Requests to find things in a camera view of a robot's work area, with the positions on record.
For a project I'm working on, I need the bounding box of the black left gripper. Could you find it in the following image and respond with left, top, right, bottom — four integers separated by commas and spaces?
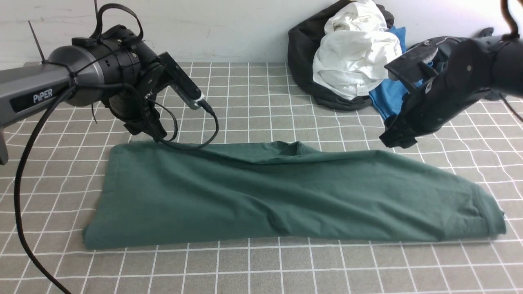
107, 51, 167, 142

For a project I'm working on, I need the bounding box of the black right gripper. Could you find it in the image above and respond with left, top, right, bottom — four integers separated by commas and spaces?
379, 39, 497, 149

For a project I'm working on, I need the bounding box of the green long-sleeved shirt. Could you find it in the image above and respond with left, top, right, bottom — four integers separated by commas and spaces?
83, 141, 507, 250

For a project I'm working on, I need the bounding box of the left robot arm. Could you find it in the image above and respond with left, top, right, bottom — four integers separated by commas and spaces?
0, 25, 166, 140

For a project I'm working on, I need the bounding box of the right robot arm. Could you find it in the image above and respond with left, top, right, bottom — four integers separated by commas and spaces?
380, 0, 523, 149

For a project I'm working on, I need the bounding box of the dark grey crumpled shirt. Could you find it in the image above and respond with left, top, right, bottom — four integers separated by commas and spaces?
422, 27, 522, 105

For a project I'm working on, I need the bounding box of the white crumpled shirt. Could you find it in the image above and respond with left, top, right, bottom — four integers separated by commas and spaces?
312, 0, 404, 100

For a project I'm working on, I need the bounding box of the blue tank top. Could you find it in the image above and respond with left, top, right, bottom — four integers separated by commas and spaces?
369, 26, 408, 120

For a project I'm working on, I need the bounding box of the grey checkered tablecloth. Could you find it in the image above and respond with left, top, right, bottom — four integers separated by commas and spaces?
0, 62, 523, 294

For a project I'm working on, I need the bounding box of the black crumpled garment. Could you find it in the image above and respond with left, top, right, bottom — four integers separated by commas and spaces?
287, 0, 395, 111

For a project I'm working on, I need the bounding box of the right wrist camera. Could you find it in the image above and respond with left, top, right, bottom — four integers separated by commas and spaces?
385, 36, 461, 82

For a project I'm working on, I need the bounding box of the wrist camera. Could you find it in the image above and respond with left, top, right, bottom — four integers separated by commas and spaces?
157, 52, 213, 114
385, 36, 461, 82

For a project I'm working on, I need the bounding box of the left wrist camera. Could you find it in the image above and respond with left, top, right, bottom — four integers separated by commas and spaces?
157, 52, 213, 114

